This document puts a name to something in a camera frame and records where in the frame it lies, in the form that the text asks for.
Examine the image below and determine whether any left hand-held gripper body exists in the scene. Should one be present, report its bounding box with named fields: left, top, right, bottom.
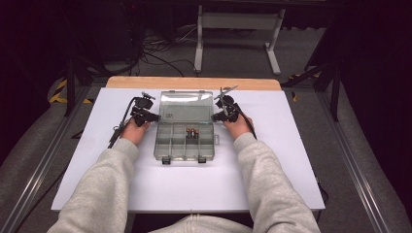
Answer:
left=129, top=91, right=157, bottom=128

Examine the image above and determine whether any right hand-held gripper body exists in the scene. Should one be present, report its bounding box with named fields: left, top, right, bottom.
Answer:
left=212, top=84, right=243, bottom=123

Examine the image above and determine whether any transparent grey plastic organizer box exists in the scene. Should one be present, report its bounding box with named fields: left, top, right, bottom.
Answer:
left=153, top=89, right=221, bottom=165

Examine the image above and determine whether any person's right hand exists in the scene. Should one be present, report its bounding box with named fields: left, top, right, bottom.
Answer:
left=223, top=113, right=255, bottom=141

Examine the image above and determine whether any person's left hand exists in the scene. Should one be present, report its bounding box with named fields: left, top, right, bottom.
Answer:
left=120, top=117, right=152, bottom=147

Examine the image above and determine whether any white table board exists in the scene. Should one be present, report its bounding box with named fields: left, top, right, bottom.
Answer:
left=51, top=86, right=326, bottom=214

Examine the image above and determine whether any black tripod stand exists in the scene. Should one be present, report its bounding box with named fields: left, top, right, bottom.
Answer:
left=281, top=59, right=345, bottom=123
left=48, top=56, right=110, bottom=118

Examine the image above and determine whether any yellow black floor tape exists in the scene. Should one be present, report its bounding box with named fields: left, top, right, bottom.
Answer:
left=48, top=79, right=95, bottom=106

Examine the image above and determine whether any person's torso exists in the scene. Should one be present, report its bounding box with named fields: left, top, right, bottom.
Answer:
left=148, top=213, right=254, bottom=233

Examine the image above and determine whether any right hand-held gripper cable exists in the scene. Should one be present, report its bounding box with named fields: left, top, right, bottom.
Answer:
left=237, top=106, right=258, bottom=141

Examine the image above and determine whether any hand-held gripper cable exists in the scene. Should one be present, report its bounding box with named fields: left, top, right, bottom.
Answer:
left=237, top=106, right=258, bottom=141
left=107, top=96, right=138, bottom=150

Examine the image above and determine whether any left hand-held gripper cable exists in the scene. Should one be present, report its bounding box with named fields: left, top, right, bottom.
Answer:
left=107, top=96, right=138, bottom=150

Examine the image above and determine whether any bundle of black floor cables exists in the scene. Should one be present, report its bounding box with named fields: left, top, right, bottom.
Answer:
left=135, top=23, right=199, bottom=78

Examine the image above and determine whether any aluminium floor rail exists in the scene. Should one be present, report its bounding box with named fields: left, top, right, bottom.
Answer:
left=315, top=91, right=394, bottom=233
left=0, top=86, right=92, bottom=233

